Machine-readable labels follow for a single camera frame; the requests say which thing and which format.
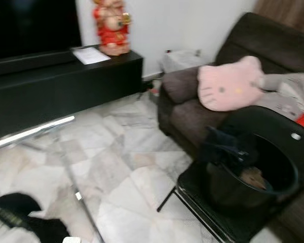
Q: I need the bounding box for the navy shirt red collar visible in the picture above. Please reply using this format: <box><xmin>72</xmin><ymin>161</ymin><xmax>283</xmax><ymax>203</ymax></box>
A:
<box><xmin>199</xmin><ymin>126</ymin><xmax>260</xmax><ymax>175</ymax></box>

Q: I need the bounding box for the large grey Totoro plush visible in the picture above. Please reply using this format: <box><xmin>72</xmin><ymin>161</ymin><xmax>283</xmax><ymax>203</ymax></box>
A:
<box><xmin>258</xmin><ymin>72</ymin><xmax>304</xmax><ymax>119</ymax></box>

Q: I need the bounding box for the pink cat face pillow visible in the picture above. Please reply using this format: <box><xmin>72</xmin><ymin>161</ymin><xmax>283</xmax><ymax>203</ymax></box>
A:
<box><xmin>197</xmin><ymin>56</ymin><xmax>267</xmax><ymax>112</ymax></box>

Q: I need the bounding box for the dark brown fabric sofa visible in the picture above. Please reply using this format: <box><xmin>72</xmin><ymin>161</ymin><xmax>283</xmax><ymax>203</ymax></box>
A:
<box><xmin>157</xmin><ymin>12</ymin><xmax>304</xmax><ymax>243</ymax></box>

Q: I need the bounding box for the side table lace cloth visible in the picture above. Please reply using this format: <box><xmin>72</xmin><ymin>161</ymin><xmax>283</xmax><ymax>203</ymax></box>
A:
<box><xmin>160</xmin><ymin>49</ymin><xmax>203</xmax><ymax>74</ymax></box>

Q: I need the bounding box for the red Buddha statue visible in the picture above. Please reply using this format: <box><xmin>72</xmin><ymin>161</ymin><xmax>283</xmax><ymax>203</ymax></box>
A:
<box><xmin>93</xmin><ymin>0</ymin><xmax>131</xmax><ymax>56</ymax></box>

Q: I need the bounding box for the white paper sheet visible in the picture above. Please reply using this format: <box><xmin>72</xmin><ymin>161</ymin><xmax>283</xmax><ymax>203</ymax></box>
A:
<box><xmin>72</xmin><ymin>47</ymin><xmax>112</xmax><ymax>65</ymax></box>

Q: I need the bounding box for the black TV console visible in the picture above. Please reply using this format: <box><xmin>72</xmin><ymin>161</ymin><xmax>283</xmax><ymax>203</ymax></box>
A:
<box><xmin>0</xmin><ymin>48</ymin><xmax>144</xmax><ymax>142</ymax></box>

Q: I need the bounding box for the silver metal clothes rack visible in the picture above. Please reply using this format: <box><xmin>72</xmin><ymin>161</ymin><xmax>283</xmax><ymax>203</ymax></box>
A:
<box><xmin>0</xmin><ymin>115</ymin><xmax>104</xmax><ymax>243</ymax></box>

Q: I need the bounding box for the black soundbar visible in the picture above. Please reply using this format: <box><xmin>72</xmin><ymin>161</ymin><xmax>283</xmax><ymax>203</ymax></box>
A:
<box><xmin>0</xmin><ymin>49</ymin><xmax>77</xmax><ymax>77</ymax></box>

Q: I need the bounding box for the black television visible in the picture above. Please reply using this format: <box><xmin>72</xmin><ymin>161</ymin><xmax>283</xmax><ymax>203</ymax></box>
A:
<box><xmin>0</xmin><ymin>0</ymin><xmax>83</xmax><ymax>61</ymax></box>

